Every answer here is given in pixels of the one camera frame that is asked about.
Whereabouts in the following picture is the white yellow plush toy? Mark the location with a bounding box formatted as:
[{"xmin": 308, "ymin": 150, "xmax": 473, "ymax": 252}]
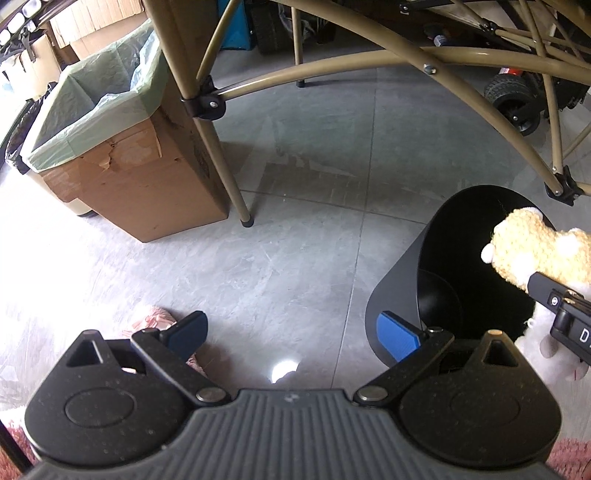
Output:
[{"xmin": 479, "ymin": 207, "xmax": 591, "ymax": 393}]

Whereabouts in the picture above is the black cart wheel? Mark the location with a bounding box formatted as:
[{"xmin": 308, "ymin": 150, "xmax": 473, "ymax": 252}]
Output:
[{"xmin": 484, "ymin": 74, "xmax": 541, "ymax": 136}]

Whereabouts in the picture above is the pink floor rug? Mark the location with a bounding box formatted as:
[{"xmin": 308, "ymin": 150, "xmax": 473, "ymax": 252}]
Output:
[{"xmin": 0, "ymin": 305, "xmax": 591, "ymax": 480}]

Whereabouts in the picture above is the black round trash bin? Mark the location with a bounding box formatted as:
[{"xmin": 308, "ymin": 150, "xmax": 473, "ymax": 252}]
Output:
[{"xmin": 365, "ymin": 185, "xmax": 535, "ymax": 367}]

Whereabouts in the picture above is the beige bin with black liner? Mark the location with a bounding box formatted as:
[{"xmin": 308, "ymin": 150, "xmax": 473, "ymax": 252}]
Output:
[{"xmin": 3, "ymin": 82, "xmax": 99, "ymax": 218}]

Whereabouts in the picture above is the cardboard box with green liner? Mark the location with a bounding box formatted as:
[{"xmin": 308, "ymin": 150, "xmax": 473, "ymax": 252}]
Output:
[{"xmin": 41, "ymin": 21, "xmax": 229, "ymax": 243}]

